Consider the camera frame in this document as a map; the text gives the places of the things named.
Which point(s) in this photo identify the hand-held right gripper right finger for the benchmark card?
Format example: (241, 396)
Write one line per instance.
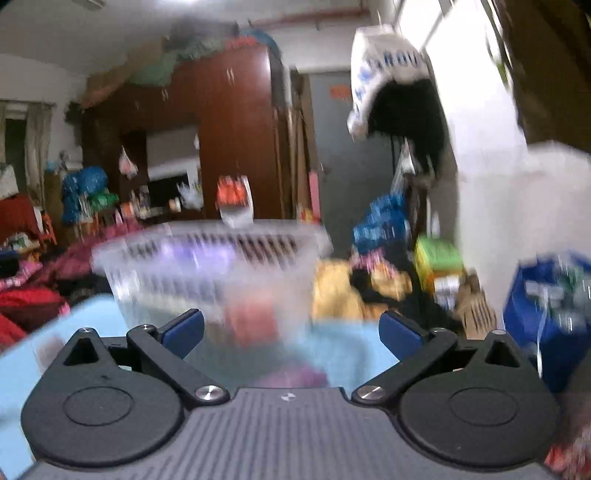
(399, 331)

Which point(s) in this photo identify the brown wooden wardrobe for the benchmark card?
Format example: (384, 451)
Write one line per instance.
(231, 120)

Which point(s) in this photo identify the orange and white box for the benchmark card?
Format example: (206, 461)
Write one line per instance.
(234, 196)

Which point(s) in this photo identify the stack of blue packets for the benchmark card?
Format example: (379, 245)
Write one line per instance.
(381, 221)

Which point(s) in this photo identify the blue bag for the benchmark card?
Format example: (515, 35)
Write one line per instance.
(85, 189)

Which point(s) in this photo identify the yellow cloth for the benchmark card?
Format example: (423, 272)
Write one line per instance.
(337, 290)

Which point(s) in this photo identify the white cloth with blue print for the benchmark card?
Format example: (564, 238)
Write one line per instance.
(383, 60)

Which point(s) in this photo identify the grey door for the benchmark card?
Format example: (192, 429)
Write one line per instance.
(330, 138)

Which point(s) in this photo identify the green box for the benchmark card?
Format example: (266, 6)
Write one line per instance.
(438, 263)

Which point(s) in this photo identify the white hanging cloth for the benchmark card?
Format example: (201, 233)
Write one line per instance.
(485, 175)

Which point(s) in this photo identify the translucent plastic basket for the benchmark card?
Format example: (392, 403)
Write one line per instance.
(207, 272)

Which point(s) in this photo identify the blue storage bin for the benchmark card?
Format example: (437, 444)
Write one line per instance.
(531, 332)

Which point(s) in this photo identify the red patterned blanket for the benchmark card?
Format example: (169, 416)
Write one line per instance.
(41, 286)

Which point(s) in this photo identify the pink object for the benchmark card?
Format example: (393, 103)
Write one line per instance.
(251, 321)

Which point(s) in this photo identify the black hanging garment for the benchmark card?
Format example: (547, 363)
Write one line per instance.
(406, 120)

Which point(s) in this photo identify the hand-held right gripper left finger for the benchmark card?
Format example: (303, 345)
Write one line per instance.
(184, 330)

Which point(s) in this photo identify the pile of cloth bundles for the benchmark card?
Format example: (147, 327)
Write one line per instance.
(194, 55)

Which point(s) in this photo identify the white plastic bag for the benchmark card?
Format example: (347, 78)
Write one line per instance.
(128, 164)

